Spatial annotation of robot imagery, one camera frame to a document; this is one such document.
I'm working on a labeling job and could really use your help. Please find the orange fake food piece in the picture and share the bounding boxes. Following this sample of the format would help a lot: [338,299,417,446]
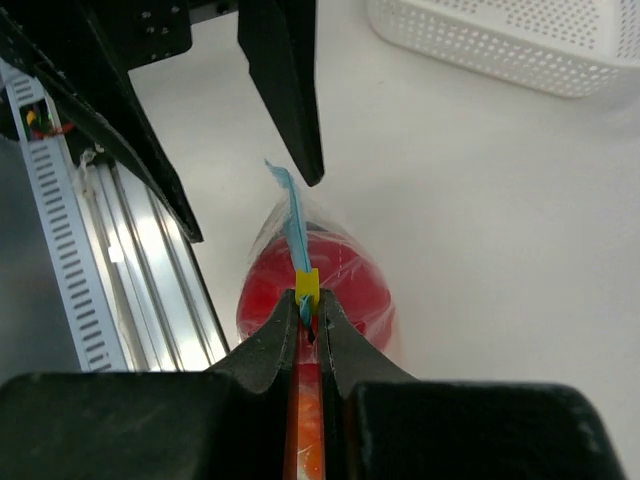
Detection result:
[297,364,325,480]

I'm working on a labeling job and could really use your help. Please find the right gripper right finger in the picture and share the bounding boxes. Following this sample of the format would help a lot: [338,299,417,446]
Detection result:
[317,290,625,479]

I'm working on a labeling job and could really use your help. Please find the clear zip top bag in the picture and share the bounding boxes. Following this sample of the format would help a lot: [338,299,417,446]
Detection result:
[234,158,401,480]

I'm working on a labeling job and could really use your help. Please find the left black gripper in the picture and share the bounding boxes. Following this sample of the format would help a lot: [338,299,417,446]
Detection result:
[1,1,238,243]

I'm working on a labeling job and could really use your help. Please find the slotted cable duct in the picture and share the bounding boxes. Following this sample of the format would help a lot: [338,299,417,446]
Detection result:
[1,62,129,372]

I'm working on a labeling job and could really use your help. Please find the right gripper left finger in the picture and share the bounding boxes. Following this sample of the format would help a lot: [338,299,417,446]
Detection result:
[1,292,298,479]

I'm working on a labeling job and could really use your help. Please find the red fake tomato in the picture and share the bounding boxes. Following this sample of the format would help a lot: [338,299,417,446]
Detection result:
[236,231,400,355]

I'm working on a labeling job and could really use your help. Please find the aluminium mounting rail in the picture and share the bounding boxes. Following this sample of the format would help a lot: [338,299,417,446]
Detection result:
[73,149,230,371]

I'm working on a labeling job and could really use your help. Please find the white perforated plastic basket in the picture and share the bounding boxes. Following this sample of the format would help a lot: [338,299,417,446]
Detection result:
[366,0,639,98]

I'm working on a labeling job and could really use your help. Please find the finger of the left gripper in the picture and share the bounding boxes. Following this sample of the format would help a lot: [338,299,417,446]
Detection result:
[238,0,325,187]

